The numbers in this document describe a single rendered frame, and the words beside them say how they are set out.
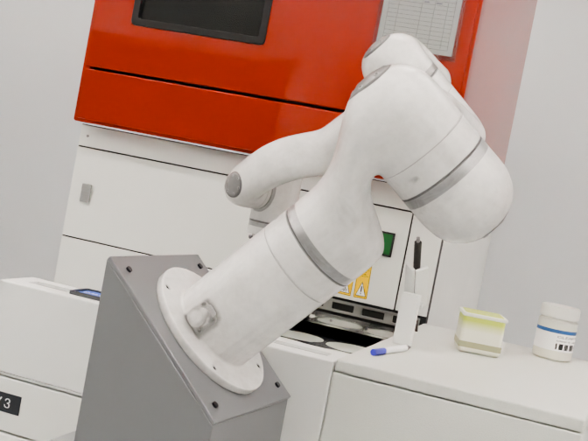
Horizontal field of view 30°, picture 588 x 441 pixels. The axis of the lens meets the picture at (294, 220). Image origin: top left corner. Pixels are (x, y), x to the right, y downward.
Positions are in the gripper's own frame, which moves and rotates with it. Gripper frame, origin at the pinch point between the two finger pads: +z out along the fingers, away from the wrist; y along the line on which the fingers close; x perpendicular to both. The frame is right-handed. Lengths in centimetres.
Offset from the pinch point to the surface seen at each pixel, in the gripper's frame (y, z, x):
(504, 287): -135, -3, 99
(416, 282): 30.1, -15.0, 20.8
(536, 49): -138, -80, 94
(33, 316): 31.6, 0.3, -38.2
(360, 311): -7.5, -3.8, 21.8
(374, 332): -4.8, -0.7, 24.9
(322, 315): -9.9, -1.5, 15.0
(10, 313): 30, 1, -42
